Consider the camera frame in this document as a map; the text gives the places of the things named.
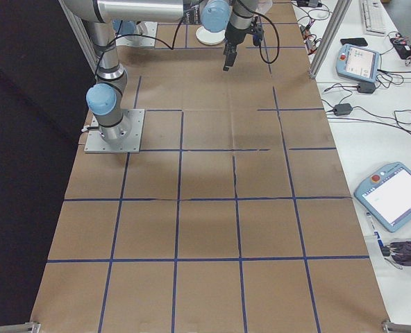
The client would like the white round plate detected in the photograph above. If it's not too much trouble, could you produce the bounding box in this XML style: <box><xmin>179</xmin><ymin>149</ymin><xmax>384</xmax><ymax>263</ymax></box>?
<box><xmin>195</xmin><ymin>26</ymin><xmax>227</xmax><ymax>45</ymax></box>

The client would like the black smartphone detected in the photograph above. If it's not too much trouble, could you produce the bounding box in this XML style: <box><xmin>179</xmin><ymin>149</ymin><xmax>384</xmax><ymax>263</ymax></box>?
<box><xmin>340</xmin><ymin>37</ymin><xmax>369</xmax><ymax>48</ymax></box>

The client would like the black power adapter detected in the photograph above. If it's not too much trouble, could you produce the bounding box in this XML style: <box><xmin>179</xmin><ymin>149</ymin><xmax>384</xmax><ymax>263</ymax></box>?
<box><xmin>333</xmin><ymin>102</ymin><xmax>353</xmax><ymax>117</ymax></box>
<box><xmin>356</xmin><ymin>81</ymin><xmax>378</xmax><ymax>94</ymax></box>

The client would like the blue grey teach pendant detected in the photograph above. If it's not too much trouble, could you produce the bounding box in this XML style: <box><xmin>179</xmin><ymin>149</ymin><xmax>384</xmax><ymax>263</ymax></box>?
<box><xmin>335</xmin><ymin>43</ymin><xmax>382</xmax><ymax>85</ymax></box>
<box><xmin>353</xmin><ymin>161</ymin><xmax>411</xmax><ymax>233</ymax></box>

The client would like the white keyboard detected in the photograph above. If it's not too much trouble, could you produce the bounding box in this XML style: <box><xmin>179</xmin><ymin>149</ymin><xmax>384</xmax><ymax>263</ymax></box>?
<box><xmin>360</xmin><ymin>0</ymin><xmax>398</xmax><ymax>36</ymax></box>

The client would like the white marker pen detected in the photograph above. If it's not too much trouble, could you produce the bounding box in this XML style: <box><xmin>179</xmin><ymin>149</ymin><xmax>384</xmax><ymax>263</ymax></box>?
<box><xmin>364</xmin><ymin>210</ymin><xmax>378</xmax><ymax>233</ymax></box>

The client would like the dark fabric bundle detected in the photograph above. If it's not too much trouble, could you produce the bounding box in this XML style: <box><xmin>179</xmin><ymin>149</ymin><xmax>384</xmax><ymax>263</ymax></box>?
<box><xmin>381</xmin><ymin>235</ymin><xmax>411</xmax><ymax>269</ymax></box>

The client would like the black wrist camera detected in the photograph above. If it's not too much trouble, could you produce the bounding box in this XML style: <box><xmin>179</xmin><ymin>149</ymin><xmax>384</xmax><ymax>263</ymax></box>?
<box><xmin>249</xmin><ymin>20</ymin><xmax>265</xmax><ymax>48</ymax></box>

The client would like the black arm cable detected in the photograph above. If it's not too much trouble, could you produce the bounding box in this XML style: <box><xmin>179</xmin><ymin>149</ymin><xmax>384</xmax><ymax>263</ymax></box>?
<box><xmin>94</xmin><ymin>8</ymin><xmax>281</xmax><ymax>76</ymax></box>

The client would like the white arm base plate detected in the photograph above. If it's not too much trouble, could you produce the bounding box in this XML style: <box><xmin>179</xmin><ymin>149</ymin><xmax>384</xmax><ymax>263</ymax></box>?
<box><xmin>83</xmin><ymin>108</ymin><xmax>146</xmax><ymax>154</ymax></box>
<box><xmin>115</xmin><ymin>22</ymin><xmax>158</xmax><ymax>48</ymax></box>

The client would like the aluminium upright post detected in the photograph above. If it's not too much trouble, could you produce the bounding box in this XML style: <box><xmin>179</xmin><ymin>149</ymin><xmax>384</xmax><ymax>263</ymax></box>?
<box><xmin>308</xmin><ymin>0</ymin><xmax>353</xmax><ymax>80</ymax></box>

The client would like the black red-switch power strip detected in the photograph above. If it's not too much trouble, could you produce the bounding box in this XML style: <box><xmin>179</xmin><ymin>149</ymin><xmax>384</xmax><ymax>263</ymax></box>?
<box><xmin>391</xmin><ymin>31</ymin><xmax>411</xmax><ymax>46</ymax></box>

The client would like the black frame cover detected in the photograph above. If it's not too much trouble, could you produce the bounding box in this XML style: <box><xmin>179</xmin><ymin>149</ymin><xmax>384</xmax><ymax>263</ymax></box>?
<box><xmin>0</xmin><ymin>0</ymin><xmax>98</xmax><ymax>329</ymax></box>

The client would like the aluminium table corner rail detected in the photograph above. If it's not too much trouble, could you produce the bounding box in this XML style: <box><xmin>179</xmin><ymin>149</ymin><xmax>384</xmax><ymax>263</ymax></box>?
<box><xmin>380</xmin><ymin>318</ymin><xmax>411</xmax><ymax>333</ymax></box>
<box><xmin>0</xmin><ymin>321</ymin><xmax>42</xmax><ymax>333</ymax></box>

